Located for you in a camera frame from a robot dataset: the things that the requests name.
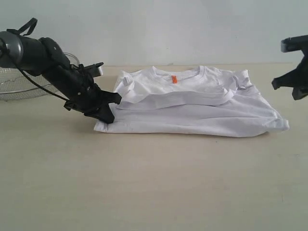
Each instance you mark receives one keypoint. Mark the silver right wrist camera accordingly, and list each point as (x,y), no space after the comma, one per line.
(299,43)

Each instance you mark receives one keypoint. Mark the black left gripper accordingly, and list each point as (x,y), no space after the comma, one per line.
(87,98)

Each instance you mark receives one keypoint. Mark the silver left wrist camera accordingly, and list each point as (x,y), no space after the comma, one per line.
(91,71)

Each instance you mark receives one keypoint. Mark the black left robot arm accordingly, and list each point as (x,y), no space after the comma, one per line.
(44,57)

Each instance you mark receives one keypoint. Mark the white t-shirt red logo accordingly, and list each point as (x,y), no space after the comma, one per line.
(204,100)

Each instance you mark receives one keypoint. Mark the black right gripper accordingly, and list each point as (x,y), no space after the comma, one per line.
(294,78)

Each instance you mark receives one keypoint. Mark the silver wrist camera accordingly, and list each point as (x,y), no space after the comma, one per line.
(91,71)
(299,43)

